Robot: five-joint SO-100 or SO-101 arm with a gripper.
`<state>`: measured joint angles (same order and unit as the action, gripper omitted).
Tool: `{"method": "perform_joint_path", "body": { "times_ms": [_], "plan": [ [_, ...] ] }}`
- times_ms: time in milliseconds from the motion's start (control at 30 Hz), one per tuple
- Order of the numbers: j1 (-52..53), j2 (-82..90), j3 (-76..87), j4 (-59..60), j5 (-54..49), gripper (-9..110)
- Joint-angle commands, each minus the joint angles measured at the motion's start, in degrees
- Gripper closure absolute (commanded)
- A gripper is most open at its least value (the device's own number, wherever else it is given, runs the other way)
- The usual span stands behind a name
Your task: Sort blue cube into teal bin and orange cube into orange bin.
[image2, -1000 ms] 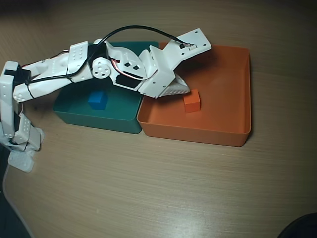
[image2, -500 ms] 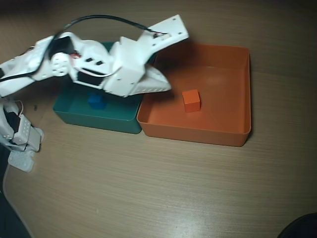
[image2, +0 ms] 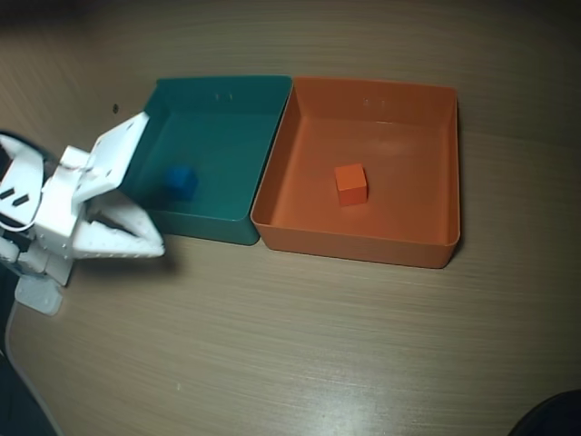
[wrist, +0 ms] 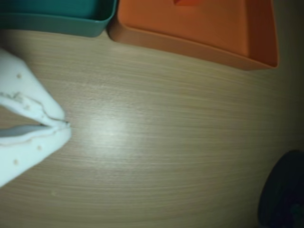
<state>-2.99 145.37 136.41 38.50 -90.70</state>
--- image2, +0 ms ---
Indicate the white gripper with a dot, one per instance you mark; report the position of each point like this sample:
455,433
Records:
91,236

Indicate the blue cube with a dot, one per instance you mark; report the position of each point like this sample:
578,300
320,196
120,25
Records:
180,181

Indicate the orange cube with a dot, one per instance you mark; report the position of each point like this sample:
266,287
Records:
350,184

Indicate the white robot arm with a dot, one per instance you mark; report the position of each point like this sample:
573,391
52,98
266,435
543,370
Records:
22,181

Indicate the teal plastic open box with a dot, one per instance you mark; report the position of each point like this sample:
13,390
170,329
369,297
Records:
213,136

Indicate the orange plastic open box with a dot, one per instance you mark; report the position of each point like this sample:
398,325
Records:
399,150

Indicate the dark round object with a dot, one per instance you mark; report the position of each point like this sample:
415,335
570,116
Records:
551,415

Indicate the white wrist camera mount plate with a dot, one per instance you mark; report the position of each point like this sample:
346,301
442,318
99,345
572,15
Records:
115,152

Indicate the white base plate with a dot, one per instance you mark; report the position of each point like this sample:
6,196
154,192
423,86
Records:
38,297

